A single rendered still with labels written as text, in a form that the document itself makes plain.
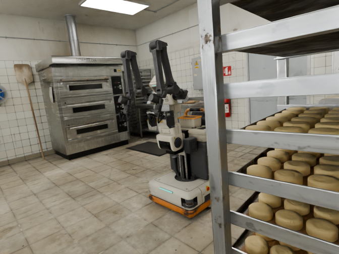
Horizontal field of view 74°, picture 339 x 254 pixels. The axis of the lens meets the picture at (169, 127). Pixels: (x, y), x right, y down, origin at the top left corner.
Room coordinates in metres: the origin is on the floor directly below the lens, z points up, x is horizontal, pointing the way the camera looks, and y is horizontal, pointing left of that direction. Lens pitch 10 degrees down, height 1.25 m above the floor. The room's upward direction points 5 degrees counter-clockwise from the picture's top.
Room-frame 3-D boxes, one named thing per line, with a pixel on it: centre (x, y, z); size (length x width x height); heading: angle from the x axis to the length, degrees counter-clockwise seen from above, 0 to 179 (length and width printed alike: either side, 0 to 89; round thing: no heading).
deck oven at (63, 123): (5.12, 1.78, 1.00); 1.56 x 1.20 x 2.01; 132
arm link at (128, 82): (2.17, 0.34, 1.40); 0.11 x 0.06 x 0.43; 43
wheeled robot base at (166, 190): (2.33, -0.14, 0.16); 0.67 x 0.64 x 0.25; 133
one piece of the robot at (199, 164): (2.39, -0.21, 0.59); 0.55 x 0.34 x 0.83; 43
